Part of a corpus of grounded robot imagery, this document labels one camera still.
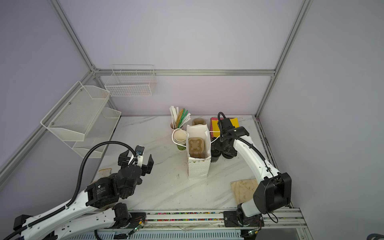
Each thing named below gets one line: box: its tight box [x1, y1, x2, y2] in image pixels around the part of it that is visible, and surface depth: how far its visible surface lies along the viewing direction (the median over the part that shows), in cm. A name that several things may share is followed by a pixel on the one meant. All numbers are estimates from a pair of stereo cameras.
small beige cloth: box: [98, 168, 112, 178], surface depth 90 cm
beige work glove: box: [230, 178, 259, 205], surface depth 85 cm
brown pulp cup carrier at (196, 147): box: [188, 137, 206, 159], surface depth 92 cm
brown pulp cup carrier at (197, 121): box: [192, 118, 207, 126], surface depth 114 cm
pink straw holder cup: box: [169, 122, 177, 134], surface depth 104 cm
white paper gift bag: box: [186, 124, 212, 180], surface depth 81 cm
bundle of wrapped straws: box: [169, 105, 192, 129], surface depth 102 cm
